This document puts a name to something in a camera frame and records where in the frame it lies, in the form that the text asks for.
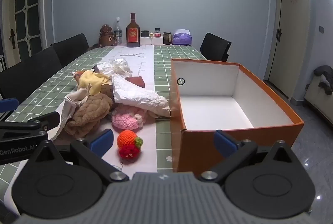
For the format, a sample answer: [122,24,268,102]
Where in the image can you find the dark clothes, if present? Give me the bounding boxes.
[313,65,333,96]

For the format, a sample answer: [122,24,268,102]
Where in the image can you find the black chair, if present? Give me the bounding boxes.
[200,33,232,62]
[0,47,63,108]
[50,33,90,67]

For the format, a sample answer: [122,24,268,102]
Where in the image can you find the cream radiator cover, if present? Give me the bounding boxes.
[304,75,333,121]

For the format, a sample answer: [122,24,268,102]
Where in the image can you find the glass pane door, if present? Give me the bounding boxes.
[0,0,49,69]

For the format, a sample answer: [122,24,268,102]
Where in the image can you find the brown knitted cloth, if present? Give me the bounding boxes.
[64,94,114,135]

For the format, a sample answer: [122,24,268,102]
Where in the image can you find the brown bear plush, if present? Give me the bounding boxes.
[90,24,117,49]

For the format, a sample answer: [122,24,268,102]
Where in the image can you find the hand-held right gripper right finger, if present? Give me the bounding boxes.
[198,130,298,183]

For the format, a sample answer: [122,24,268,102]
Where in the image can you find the white crumpled paper bag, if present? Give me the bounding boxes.
[112,74,172,118]

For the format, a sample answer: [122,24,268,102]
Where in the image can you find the pink crochet piece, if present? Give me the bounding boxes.
[112,105,149,131]

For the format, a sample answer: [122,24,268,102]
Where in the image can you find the orange crochet fruit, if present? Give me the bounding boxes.
[117,130,144,160]

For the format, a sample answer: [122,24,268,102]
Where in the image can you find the beige cloth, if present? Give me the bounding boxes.
[50,88,90,141]

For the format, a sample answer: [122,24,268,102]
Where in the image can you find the clear water bottle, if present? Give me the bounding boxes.
[114,17,123,45]

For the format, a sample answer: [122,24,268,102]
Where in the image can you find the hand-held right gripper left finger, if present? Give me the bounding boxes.
[27,129,129,183]

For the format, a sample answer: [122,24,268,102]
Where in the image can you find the orange cardboard box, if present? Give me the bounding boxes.
[170,58,304,173]

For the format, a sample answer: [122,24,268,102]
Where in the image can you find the cream door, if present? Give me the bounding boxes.
[267,0,309,100]

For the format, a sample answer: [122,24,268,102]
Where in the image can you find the clear plastic bag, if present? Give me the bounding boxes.
[95,58,133,78]

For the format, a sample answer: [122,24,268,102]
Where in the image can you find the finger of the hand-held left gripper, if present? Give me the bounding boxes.
[25,111,61,132]
[0,98,20,113]

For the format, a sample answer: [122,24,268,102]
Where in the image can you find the green grid tablecloth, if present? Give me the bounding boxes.
[0,44,209,214]

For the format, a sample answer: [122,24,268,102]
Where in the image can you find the maroon cloth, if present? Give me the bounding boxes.
[125,76,146,89]

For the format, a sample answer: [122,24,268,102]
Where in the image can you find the purple tissue pack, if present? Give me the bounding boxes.
[173,29,193,46]

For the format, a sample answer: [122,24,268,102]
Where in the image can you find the yellow cloth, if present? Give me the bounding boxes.
[78,70,110,96]

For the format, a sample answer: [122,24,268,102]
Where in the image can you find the brown liquor bottle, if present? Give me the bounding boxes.
[126,13,141,48]

